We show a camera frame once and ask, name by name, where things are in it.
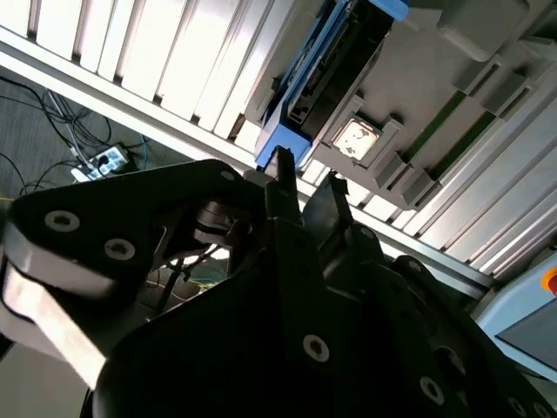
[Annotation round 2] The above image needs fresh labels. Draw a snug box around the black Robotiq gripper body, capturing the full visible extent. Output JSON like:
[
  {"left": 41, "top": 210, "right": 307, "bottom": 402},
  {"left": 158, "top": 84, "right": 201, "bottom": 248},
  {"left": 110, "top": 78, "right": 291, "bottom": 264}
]
[{"left": 82, "top": 260, "right": 419, "bottom": 418}]

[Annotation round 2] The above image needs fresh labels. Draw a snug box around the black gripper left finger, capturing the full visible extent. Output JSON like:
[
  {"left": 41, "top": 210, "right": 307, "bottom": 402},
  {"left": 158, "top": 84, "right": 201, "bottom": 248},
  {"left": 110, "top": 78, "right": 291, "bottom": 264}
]
[{"left": 0, "top": 147, "right": 345, "bottom": 388}]

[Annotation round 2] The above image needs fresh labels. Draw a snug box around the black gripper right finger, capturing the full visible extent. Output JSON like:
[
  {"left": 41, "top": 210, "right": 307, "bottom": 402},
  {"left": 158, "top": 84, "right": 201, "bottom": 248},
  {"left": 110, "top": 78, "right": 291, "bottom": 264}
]
[{"left": 302, "top": 172, "right": 557, "bottom": 418}]

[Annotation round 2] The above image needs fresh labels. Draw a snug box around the hard disk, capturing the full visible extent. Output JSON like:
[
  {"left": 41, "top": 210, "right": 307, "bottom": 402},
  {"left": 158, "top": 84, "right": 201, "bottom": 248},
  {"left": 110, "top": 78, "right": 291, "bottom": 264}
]
[{"left": 254, "top": 0, "right": 410, "bottom": 171}]

